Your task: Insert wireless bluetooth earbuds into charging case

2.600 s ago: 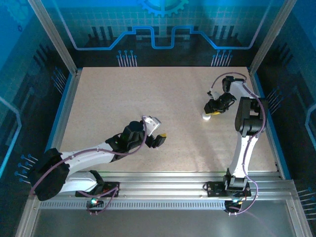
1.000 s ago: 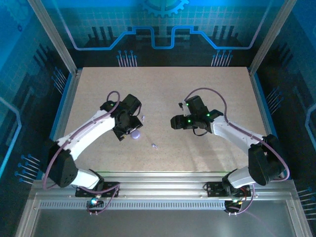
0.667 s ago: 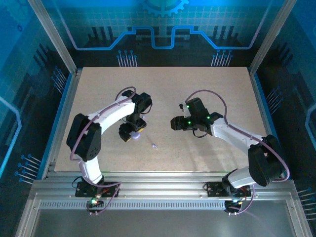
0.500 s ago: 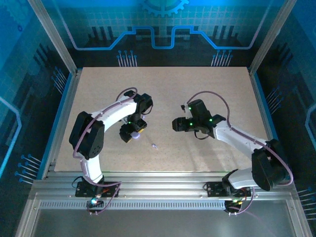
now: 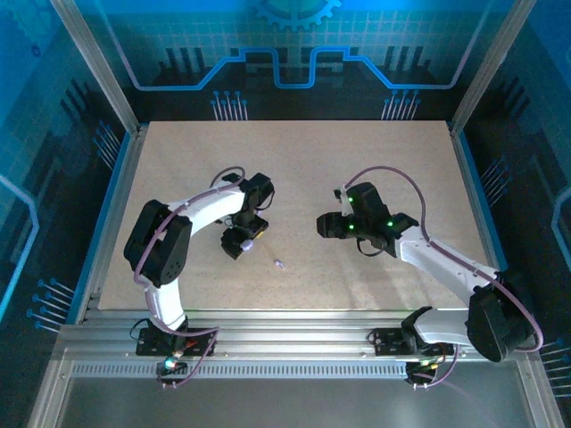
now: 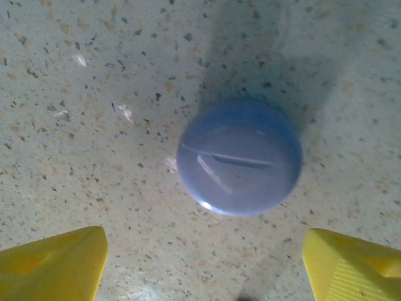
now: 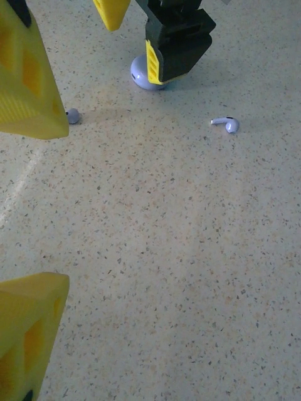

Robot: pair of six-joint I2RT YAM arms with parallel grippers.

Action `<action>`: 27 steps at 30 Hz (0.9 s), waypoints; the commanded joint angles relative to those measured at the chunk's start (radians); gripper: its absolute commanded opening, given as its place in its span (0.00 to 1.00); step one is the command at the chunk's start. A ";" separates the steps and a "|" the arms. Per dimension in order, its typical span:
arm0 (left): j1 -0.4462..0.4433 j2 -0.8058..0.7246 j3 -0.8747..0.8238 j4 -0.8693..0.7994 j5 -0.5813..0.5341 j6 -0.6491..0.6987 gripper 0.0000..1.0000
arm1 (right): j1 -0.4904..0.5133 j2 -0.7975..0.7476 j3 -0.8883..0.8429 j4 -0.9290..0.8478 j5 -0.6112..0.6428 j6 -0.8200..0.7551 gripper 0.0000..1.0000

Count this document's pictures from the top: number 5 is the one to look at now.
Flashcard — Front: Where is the aluminium base beam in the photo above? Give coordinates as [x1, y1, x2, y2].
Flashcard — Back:
[57, 307, 492, 360]

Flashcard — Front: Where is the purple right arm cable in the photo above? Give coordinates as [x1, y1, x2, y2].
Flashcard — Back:
[343, 165, 545, 354]

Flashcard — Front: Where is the grey metal floor panel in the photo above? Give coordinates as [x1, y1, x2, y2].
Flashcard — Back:
[57, 376, 536, 428]

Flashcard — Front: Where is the small LED circuit board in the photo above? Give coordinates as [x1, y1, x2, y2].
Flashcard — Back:
[408, 358, 441, 378]
[156, 356, 188, 375]

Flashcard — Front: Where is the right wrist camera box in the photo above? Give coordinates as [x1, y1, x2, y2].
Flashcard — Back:
[333, 186, 354, 211]

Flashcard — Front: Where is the aluminium table side rail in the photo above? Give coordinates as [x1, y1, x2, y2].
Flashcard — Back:
[75, 124, 149, 325]
[447, 120, 501, 277]

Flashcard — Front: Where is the slotted grey cable duct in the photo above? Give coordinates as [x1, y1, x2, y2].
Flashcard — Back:
[70, 361, 410, 381]

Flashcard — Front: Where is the aluminium frame post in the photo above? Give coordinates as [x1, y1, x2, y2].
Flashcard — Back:
[447, 0, 535, 135]
[49, 0, 145, 137]

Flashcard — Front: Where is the aluminium frame bar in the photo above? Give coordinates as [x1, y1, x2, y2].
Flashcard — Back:
[517, 356, 566, 428]
[26, 356, 75, 428]

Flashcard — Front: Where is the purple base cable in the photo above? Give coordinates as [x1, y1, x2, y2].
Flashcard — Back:
[154, 327, 220, 390]
[408, 345, 459, 390]

